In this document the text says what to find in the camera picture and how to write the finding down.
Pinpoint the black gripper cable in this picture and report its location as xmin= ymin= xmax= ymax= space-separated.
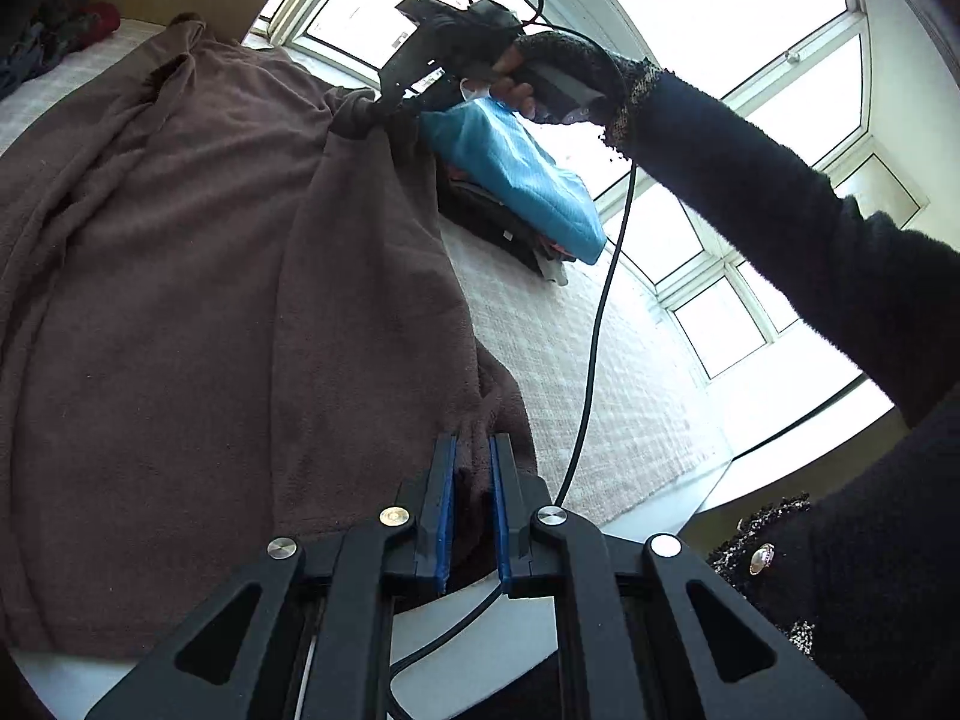
xmin=385 ymin=0 xmax=640 ymax=720

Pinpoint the person's right hand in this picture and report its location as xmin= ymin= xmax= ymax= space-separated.
xmin=490 ymin=44 xmax=537 ymax=121

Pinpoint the folded teal garment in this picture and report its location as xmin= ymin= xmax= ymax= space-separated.
xmin=418 ymin=98 xmax=605 ymax=265

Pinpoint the brown fleece garment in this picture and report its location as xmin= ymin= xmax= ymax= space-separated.
xmin=2 ymin=20 xmax=534 ymax=658

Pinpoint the dark blue-grey garment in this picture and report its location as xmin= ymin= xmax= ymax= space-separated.
xmin=0 ymin=23 xmax=70 ymax=99

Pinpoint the red garment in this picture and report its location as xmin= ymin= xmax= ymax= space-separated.
xmin=75 ymin=2 xmax=121 ymax=50

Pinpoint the person's right forearm black sleeve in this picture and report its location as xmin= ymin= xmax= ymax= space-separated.
xmin=512 ymin=29 xmax=960 ymax=430

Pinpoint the pink plaid table cloth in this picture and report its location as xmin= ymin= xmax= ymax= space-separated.
xmin=0 ymin=18 xmax=734 ymax=530

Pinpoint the person's black tweed torso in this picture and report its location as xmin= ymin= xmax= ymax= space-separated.
xmin=708 ymin=395 xmax=958 ymax=718

